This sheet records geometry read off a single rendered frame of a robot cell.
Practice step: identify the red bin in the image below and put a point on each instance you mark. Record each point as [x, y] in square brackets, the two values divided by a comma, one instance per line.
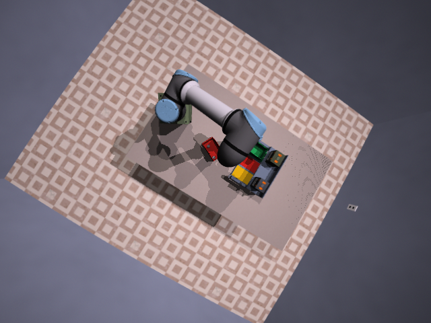
[213, 149]

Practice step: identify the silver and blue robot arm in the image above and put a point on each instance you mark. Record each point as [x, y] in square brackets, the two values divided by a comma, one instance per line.
[242, 128]

